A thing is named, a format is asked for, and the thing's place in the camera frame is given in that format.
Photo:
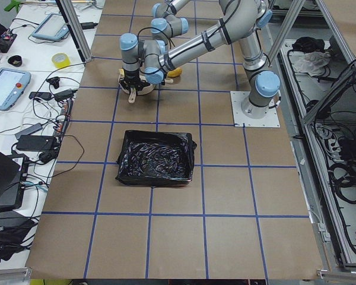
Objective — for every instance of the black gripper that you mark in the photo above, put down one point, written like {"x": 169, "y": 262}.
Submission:
{"x": 132, "y": 78}

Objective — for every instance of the beige plastic dustpan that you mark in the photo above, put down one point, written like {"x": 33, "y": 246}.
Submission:
{"x": 136, "y": 89}

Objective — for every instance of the pink bin with black bag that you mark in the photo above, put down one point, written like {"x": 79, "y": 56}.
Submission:
{"x": 156, "y": 158}

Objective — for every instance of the yellow tape roll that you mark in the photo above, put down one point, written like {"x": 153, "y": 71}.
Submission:
{"x": 60, "y": 60}

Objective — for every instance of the blue teach pendant far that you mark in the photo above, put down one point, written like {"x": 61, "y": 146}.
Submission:
{"x": 53, "y": 28}

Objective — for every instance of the blue teach pendant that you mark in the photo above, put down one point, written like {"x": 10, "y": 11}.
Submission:
{"x": 53, "y": 28}
{"x": 12, "y": 86}

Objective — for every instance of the black power adapter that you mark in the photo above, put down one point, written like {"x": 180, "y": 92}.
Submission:
{"x": 36, "y": 143}

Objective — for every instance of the black small bowl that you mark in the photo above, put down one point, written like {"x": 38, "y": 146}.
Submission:
{"x": 15, "y": 60}

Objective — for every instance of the blue teach pendant near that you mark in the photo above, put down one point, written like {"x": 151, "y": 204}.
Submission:
{"x": 12, "y": 86}

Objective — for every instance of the black laptop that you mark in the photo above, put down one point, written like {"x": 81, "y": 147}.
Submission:
{"x": 13, "y": 174}

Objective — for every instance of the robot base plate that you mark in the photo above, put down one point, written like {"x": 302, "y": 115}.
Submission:
{"x": 247, "y": 115}

